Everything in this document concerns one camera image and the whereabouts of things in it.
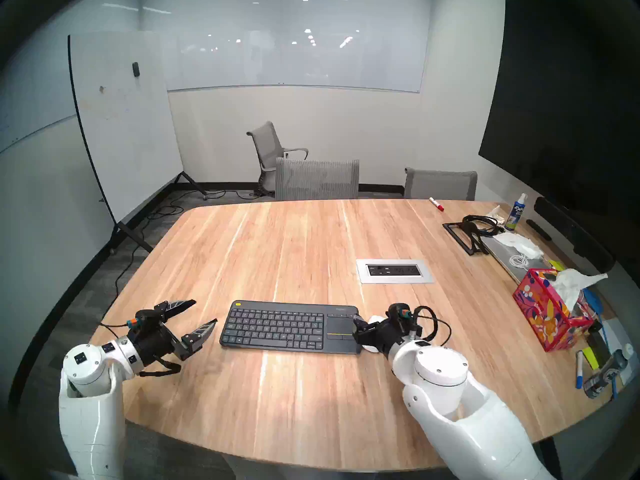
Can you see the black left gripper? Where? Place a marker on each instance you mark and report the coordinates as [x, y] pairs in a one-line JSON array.
[[152, 339]]

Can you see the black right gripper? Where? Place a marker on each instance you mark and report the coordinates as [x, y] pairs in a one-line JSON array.
[[387, 331]]

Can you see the white computer mouse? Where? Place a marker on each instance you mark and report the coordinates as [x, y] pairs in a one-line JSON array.
[[371, 347]]

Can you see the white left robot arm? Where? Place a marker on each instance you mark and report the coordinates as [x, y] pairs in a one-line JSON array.
[[92, 414]]

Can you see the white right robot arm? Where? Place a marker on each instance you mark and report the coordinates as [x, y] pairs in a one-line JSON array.
[[460, 409]]

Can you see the silver table power outlet panel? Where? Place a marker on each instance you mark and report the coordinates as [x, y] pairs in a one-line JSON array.
[[395, 271]]

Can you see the black laptop stand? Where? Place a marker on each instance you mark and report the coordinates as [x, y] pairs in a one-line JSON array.
[[462, 236]]

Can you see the red whiteboard marker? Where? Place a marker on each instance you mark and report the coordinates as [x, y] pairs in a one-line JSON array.
[[436, 204]]

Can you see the grey mesh office chair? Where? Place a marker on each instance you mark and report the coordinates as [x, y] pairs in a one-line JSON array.
[[316, 180], [440, 185]]

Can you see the silver closed laptop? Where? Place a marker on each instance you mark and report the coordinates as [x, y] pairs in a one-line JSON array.
[[502, 260]]

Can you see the small crumpled white tissue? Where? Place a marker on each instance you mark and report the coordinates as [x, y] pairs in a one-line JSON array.
[[495, 212]]

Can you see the large crumpled white tissue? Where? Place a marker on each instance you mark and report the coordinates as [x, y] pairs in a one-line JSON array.
[[520, 243]]

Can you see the red floral tissue box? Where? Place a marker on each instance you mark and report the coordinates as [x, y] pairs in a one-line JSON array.
[[545, 311]]

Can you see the whiteboard cleaner spray bottle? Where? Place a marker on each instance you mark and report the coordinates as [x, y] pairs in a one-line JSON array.
[[515, 215]]

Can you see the grey armrest office chair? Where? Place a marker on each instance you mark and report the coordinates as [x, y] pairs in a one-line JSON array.
[[265, 144]]

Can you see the black remote control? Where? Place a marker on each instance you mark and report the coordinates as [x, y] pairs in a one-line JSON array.
[[539, 230]]

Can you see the yellow sticky note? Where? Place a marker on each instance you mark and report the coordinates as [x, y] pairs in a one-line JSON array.
[[556, 265]]

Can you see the rolling whiteboard on black stand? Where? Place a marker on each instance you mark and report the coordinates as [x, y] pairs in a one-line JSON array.
[[125, 124]]

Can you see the white facial tissue sheet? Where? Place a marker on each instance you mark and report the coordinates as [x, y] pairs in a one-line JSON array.
[[575, 283]]

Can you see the blue whiteboard marker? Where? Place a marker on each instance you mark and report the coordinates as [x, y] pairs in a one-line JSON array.
[[579, 369]]

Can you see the black video conference bar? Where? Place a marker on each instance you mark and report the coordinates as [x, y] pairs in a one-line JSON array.
[[575, 234]]

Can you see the blue plastic object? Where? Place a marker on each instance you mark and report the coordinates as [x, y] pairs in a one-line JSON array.
[[593, 300]]

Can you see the white paper sheet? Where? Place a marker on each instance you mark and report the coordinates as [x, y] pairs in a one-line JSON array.
[[619, 336]]

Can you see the large black TV screen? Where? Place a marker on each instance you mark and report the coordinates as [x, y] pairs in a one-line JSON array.
[[560, 109]]

